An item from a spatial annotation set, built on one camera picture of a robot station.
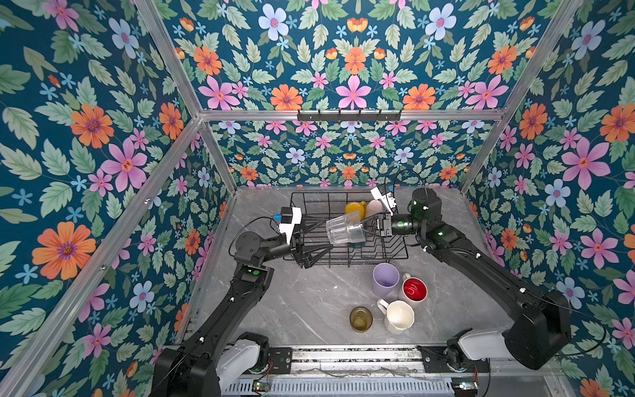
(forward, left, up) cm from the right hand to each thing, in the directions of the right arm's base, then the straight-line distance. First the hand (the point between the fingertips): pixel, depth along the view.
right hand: (357, 226), depth 66 cm
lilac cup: (-2, -12, -29) cm, 31 cm away
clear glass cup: (-3, +3, +3) cm, 5 cm away
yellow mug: (+25, -1, -21) cm, 33 cm away
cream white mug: (-14, -15, -31) cm, 37 cm away
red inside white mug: (-5, -21, -29) cm, 37 cm away
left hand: (-4, +8, +3) cm, 9 cm away
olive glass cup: (-15, -2, -32) cm, 35 cm away
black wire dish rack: (+36, +12, -32) cm, 50 cm away
